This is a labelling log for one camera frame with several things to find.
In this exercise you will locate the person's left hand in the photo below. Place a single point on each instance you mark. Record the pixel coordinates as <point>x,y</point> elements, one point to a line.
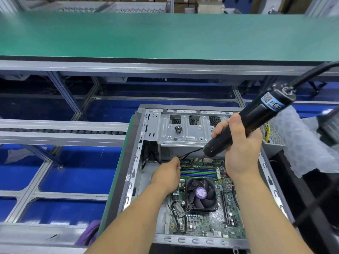
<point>167,174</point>

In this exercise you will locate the person's right hand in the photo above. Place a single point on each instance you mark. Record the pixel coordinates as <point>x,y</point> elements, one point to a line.
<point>243,150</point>

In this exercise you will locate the grey power supply unit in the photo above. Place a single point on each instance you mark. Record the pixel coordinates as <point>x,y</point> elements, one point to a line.
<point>273,137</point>

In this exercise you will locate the green RAM stick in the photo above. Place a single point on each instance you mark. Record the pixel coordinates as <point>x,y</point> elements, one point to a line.
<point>200,169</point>

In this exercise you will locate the black electric screwdriver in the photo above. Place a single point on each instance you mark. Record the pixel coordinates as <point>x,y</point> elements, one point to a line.
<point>254,116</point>

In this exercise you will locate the metal heatsink cooler fan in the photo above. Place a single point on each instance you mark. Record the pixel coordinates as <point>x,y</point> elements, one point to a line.
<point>201,193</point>

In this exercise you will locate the green motherboard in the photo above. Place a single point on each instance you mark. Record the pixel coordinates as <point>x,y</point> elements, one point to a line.
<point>177,214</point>

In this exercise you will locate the black and silver computer case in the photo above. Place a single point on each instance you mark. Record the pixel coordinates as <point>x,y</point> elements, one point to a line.
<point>153,129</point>

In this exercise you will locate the person's right forearm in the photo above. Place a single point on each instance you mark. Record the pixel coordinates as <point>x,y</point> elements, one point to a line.
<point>270,219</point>

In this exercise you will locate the person's left forearm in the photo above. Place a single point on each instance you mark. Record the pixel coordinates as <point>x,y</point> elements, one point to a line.
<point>127,224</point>

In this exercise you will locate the white bubble wrap bag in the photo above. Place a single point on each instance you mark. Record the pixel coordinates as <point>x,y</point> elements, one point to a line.
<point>307,142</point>

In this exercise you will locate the small purple object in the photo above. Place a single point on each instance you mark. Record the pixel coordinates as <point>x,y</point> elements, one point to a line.
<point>88,233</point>

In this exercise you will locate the green conveyor belt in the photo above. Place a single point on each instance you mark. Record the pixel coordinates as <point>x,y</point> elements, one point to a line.
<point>159,37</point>

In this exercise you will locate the stack of cardboard boxes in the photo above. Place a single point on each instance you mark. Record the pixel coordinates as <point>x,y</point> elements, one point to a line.
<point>132,2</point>

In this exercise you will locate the aluminium roller conveyor rail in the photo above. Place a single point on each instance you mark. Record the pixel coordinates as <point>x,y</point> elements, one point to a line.
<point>58,132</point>

